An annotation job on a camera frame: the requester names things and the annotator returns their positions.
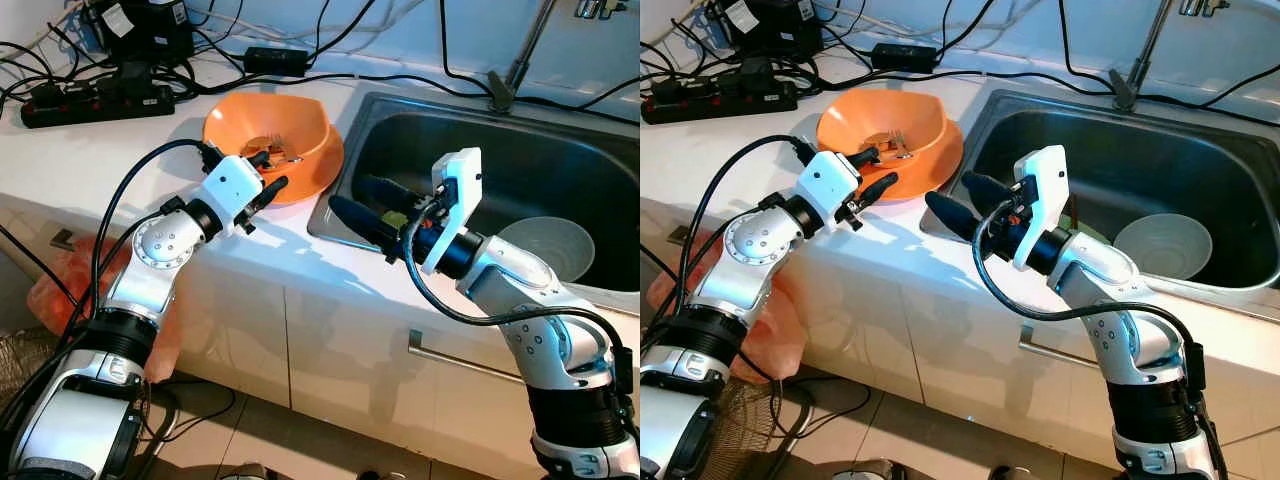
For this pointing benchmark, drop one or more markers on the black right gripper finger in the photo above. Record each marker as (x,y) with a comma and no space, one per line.
(992,188)
(360,225)
(958,215)
(390,192)

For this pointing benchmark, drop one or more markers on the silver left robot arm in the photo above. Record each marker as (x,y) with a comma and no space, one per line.
(750,240)
(160,245)

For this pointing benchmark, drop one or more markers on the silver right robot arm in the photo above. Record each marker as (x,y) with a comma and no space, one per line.
(540,310)
(1140,320)

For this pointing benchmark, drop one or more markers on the metal fork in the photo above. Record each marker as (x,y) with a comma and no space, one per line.
(890,145)
(282,150)

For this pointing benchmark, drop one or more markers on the green plate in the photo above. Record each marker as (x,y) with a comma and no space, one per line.
(397,220)
(1095,235)

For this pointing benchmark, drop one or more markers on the orange plastic bowl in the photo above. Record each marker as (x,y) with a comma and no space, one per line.
(915,120)
(300,125)

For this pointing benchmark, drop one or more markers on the black power adapter brick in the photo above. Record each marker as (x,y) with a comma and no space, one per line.
(905,57)
(276,60)

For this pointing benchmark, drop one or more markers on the pale grey bowl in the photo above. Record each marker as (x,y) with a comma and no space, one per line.
(1165,247)
(550,250)

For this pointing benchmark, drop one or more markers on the stainless steel sink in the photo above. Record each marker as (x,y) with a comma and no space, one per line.
(1180,150)
(540,160)

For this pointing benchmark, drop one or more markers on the black plug adapter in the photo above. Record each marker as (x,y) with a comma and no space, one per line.
(754,73)
(134,76)

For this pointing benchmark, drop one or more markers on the black power strip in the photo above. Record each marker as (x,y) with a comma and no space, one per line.
(715,100)
(90,105)

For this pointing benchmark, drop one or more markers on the black charger with white label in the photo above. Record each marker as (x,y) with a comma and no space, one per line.
(765,22)
(145,25)

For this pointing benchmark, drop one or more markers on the metal faucet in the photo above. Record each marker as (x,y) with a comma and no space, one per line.
(1140,58)
(520,60)

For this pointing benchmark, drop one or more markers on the brown woven basket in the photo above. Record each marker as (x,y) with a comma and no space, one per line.
(25,365)
(760,425)

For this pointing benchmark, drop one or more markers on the grey robot foot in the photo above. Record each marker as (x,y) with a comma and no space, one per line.
(870,470)
(245,472)

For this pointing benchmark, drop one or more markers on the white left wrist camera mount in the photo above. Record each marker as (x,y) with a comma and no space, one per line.
(828,182)
(232,185)

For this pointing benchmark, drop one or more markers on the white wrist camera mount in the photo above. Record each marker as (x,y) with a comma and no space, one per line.
(1042,195)
(232,185)
(828,182)
(455,200)

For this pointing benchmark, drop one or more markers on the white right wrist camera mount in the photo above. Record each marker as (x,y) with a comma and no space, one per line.
(455,200)
(1042,195)

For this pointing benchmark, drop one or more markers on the chrome wall valve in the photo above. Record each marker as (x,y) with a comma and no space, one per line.
(600,8)
(1205,6)

